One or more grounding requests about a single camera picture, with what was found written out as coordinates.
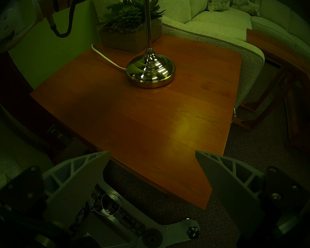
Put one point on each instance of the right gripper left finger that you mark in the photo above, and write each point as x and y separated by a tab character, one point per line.
75	183

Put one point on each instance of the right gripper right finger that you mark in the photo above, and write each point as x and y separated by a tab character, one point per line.
230	190

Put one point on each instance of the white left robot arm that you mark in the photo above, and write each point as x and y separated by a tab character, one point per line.
13	20

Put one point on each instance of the chrome lamp with white shade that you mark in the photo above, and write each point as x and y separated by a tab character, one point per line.
151	71

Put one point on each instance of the succulent planter box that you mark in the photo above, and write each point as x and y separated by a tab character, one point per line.
129	40

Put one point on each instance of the wooden end table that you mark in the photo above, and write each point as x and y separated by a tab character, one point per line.
144	126

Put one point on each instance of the small patterned throw pillow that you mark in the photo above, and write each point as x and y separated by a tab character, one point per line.
218	0

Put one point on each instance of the cream sectional sofa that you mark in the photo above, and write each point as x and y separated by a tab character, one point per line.
217	22

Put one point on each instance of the small wooden side table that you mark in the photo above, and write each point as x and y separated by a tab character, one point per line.
271	48

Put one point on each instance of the large patterned throw pillow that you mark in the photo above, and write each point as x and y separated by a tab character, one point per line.
246	2

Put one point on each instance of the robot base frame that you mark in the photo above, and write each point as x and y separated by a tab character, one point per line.
170	229

